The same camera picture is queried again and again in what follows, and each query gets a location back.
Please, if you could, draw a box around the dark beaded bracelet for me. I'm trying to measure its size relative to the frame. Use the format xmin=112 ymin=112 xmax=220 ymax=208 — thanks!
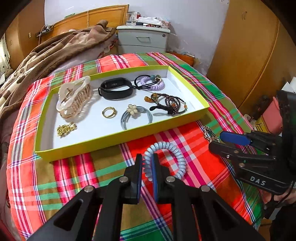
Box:
xmin=144 ymin=92 xmax=188 ymax=117

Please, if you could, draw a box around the light blue spiral hair tie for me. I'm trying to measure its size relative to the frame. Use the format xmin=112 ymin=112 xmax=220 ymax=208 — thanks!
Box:
xmin=142 ymin=141 xmax=187 ymax=182

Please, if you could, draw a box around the pink bag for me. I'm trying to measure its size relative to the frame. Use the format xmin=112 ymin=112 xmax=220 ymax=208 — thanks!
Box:
xmin=262 ymin=96 xmax=282 ymax=135

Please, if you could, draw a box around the plaid red green cloth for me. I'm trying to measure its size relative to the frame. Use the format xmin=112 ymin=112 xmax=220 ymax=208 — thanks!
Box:
xmin=6 ymin=53 xmax=263 ymax=240

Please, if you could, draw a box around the orange box on floor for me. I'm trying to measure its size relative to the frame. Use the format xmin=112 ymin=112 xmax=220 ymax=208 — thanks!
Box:
xmin=168 ymin=51 xmax=195 ymax=67

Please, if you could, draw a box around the yellow-green shallow tray box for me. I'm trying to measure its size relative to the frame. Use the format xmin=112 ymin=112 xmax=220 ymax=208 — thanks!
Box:
xmin=34 ymin=65 xmax=209 ymax=162

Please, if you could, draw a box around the beige hair claw clip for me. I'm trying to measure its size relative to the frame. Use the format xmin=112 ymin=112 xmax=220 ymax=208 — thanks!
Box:
xmin=56 ymin=76 xmax=92 ymax=120

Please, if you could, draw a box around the black smart band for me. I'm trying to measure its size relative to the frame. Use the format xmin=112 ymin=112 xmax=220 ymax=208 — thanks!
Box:
xmin=98 ymin=77 xmax=133 ymax=100

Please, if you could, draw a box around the grey bedside cabinet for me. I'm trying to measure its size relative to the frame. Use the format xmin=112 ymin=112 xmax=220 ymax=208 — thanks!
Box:
xmin=116 ymin=25 xmax=170 ymax=55

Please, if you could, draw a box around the clutter on cabinet top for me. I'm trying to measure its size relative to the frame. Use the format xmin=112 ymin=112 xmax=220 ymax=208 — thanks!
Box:
xmin=126 ymin=12 xmax=171 ymax=29

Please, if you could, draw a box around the wooden headboard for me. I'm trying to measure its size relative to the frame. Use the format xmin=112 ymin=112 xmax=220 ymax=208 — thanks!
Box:
xmin=41 ymin=4 xmax=129 ymax=42

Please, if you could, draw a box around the brown fleece blanket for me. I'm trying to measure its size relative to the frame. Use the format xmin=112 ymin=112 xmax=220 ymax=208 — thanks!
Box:
xmin=1 ymin=20 xmax=116 ymax=121

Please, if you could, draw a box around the patterned curtain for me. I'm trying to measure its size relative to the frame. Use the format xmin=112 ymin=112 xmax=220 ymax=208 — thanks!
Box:
xmin=0 ymin=34 xmax=11 ymax=75

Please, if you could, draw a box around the purple spiral hair tie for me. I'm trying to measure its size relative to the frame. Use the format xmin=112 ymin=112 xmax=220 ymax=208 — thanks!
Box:
xmin=140 ymin=75 xmax=166 ymax=91

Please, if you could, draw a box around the black cord bead hair tie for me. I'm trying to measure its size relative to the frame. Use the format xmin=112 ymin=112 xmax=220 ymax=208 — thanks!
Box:
xmin=133 ymin=74 xmax=163 ymax=90

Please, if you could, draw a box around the gold ring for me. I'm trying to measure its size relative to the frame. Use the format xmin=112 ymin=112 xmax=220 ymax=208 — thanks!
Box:
xmin=102 ymin=106 xmax=117 ymax=119

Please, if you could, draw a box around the grey flower hair tie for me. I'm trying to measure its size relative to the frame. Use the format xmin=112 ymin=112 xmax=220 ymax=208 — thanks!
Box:
xmin=120 ymin=104 xmax=153 ymax=131

